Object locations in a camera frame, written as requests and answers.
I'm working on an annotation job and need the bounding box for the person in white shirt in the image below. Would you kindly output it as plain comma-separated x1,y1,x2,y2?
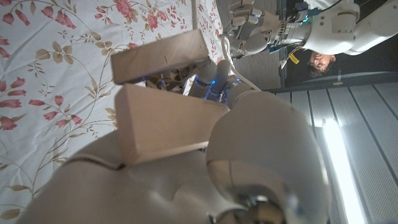
306,0,343,78

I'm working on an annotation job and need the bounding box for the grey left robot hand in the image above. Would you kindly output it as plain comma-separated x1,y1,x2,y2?
219,0,280,60

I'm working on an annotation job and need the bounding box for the ceiling light strip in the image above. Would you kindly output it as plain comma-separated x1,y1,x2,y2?
322,118,371,224

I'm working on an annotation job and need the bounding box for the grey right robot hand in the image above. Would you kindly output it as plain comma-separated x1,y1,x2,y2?
18,58,332,224

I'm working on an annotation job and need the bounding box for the wooden stick with metal brackets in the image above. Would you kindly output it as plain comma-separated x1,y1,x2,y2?
110,28,231,166

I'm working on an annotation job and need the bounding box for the floral printed backdrop cloth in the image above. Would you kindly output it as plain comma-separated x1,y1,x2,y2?
0,0,233,224

